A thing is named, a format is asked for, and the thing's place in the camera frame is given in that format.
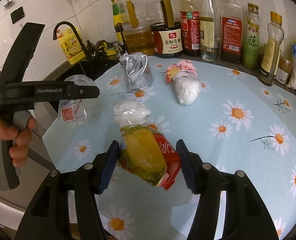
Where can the clear bag with tissue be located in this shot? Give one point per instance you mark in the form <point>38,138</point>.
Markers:
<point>131,113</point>

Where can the person's left hand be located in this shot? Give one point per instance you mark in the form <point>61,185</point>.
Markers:
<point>18,152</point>

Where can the large cooking oil jug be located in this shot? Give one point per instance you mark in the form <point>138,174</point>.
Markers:
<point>136,26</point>

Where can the white tissue plastic bag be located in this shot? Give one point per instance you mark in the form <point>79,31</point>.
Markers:
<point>187,89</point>

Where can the soy sauce jug red label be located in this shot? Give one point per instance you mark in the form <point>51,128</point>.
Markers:
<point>165,30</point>

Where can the small brown jar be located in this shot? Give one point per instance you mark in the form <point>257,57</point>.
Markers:
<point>283,70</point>

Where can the crumpled silver foil bag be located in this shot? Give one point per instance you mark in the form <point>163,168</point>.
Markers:
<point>137,70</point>

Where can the pink red crumpled wrapper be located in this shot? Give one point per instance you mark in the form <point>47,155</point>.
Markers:
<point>183,68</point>

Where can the green pepper oil bottle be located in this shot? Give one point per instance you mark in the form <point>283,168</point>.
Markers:
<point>251,37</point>

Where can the black kitchen faucet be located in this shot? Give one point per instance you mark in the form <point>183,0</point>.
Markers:
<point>66,25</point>

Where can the yellow sponge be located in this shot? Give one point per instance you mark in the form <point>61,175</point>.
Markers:
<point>110,51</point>

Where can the small sesame oil bottle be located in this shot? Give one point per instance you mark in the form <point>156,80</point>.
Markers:
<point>272,51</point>

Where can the yellow dish soap bottle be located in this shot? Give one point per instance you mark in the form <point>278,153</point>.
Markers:
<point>70,46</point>

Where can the clear vinegar bottle yellow cap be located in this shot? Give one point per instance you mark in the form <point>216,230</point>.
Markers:
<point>210,37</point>

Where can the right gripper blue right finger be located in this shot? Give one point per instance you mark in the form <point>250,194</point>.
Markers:
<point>189,165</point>

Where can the black yellow cloth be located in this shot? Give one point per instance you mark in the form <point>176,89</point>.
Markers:
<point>99,50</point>

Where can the clear plastic bag red label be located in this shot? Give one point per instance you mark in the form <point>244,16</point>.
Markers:
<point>72,112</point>

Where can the black wall socket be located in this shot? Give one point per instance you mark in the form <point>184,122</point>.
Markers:
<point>17,15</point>

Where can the yellow red snack wrapper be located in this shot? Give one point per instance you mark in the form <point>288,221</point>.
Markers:
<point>145,152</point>

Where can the black sink basin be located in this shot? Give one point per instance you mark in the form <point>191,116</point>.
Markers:
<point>92,69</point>

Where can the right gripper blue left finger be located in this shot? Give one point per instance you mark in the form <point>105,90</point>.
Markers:
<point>107,164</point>

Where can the dark sauce bottle red label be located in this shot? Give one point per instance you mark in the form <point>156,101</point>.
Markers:
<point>190,27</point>

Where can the green yellow cap bottle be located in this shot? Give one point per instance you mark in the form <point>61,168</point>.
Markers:
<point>118,24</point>

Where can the bottle with red blue label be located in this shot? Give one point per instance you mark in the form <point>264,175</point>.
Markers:
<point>231,31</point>

